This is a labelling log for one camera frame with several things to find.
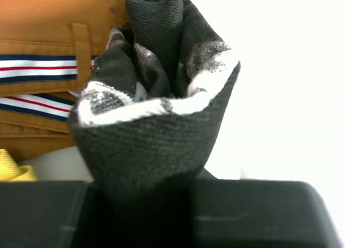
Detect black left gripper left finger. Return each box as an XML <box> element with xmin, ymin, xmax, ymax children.
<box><xmin>1</xmin><ymin>181</ymin><xmax>89</xmax><ymax>247</ymax></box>

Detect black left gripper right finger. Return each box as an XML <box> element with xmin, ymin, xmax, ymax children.
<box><xmin>191</xmin><ymin>180</ymin><xmax>342</xmax><ymax>247</ymax></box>

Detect yellow cloth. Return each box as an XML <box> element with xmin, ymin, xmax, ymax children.
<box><xmin>0</xmin><ymin>149</ymin><xmax>38</xmax><ymax>182</ymax></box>

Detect black and white garment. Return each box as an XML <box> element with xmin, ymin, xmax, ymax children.
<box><xmin>69</xmin><ymin>0</ymin><xmax>240</xmax><ymax>192</ymax></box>

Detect brown trousers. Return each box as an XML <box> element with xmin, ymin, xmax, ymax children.
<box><xmin>1</xmin><ymin>0</ymin><xmax>126</xmax><ymax>161</ymax></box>

